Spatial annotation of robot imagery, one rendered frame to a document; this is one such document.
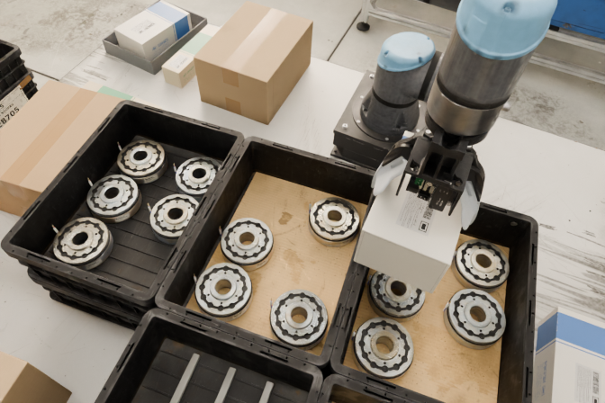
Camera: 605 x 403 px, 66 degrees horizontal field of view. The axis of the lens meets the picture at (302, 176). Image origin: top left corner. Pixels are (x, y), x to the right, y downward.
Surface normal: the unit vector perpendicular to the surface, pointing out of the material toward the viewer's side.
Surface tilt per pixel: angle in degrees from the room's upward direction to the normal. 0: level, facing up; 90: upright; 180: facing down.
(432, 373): 0
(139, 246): 0
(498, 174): 0
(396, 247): 90
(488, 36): 88
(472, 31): 88
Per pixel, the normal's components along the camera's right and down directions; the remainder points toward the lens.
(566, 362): 0.04, -0.61
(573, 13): -0.41, 0.71
